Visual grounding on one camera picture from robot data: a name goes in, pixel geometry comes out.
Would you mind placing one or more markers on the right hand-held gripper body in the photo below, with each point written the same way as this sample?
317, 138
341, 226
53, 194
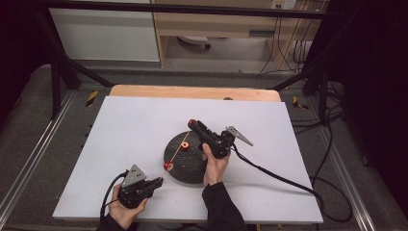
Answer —
221, 146

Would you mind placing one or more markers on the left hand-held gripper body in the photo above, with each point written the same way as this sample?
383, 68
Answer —
133, 192

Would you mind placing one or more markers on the thin wooden skewer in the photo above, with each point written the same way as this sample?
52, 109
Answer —
178, 152

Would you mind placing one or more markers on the black round plate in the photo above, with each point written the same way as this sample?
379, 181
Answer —
186, 163

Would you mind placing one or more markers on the person's left hand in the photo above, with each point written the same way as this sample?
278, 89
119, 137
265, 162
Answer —
125, 213

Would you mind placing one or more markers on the person's right hand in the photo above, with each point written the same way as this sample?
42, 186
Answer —
216, 168

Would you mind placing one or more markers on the wooden table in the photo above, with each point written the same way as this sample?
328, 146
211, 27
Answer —
192, 92

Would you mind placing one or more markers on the white board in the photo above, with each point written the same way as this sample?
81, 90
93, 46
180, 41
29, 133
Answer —
128, 128

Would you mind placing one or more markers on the white power strip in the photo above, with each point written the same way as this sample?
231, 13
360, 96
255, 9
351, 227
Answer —
192, 39

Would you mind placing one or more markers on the wooden desk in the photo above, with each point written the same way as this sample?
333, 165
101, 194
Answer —
208, 25

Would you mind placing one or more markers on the white cabinet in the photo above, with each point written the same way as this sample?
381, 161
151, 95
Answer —
106, 35

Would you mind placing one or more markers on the dark curtain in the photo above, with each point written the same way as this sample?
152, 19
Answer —
375, 80
16, 48

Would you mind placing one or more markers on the aluminium rail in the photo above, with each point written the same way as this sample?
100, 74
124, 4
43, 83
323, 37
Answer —
349, 183
38, 147

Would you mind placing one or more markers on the black metal frame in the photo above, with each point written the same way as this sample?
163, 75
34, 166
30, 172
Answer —
192, 9

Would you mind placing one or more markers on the wall socket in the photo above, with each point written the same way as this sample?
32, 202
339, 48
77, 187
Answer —
284, 4

